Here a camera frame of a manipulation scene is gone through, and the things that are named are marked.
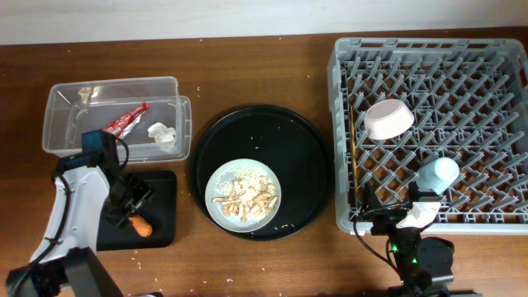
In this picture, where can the red snack wrapper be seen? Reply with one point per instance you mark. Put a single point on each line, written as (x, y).
(125, 124)

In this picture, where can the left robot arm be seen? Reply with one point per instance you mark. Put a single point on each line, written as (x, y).
(89, 187)

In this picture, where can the round black serving tray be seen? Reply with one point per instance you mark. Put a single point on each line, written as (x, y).
(284, 141)

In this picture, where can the black rectangular tray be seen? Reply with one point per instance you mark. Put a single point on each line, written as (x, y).
(159, 212)

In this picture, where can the blue plastic cup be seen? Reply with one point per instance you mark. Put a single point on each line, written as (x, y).
(437, 175)

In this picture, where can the grey plate with leftovers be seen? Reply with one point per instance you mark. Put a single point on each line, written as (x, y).
(243, 196)

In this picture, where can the clear plastic bin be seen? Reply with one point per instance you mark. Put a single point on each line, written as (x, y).
(149, 114)

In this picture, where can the white tissue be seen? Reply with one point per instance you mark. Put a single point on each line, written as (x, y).
(164, 137)

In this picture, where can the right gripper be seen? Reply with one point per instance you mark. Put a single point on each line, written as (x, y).
(388, 219)

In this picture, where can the wooden chopstick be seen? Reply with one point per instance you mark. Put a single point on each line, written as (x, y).
(353, 151)

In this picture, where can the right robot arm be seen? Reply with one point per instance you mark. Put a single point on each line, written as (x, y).
(423, 265)

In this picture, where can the grey dishwasher rack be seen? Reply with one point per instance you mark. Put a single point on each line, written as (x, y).
(469, 100)

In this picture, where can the pink white bowl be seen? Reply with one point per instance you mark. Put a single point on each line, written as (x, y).
(388, 119)

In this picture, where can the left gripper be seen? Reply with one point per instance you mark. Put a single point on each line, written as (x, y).
(143, 194)

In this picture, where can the orange carrot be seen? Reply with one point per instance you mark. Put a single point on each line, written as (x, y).
(141, 226)

